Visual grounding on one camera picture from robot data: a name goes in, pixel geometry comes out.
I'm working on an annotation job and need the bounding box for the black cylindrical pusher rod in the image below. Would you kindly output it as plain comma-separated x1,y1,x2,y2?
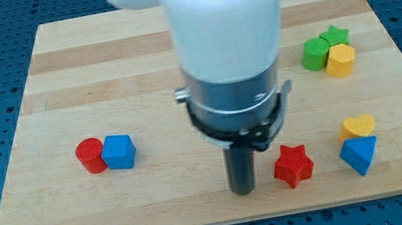
224,146,256,196

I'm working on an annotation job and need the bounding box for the yellow hexagon block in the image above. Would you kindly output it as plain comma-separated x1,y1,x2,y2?
325,44,356,78

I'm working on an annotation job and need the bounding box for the blue triangle block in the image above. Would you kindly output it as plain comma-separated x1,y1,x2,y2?
339,136,377,176

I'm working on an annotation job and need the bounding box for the green cylinder block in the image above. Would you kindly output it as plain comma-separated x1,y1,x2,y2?
301,37,330,72

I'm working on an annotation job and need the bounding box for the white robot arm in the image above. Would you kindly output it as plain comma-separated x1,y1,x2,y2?
106,0,291,195

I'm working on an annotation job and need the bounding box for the green star block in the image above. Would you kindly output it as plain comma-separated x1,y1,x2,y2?
319,25,350,47

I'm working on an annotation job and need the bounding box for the red cylinder block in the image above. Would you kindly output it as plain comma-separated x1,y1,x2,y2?
75,137,108,174

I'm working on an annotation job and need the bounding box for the yellow heart block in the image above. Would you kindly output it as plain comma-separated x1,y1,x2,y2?
338,114,375,142

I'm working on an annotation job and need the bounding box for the red star block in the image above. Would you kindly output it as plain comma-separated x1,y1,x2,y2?
274,144,314,189

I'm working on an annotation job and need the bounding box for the wooden board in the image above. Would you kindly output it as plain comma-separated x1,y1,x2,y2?
0,0,402,225

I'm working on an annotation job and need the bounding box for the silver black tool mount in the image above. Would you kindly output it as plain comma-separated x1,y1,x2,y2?
174,63,293,152

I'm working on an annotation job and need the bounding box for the blue cube block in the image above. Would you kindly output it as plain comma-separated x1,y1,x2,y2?
101,135,136,170

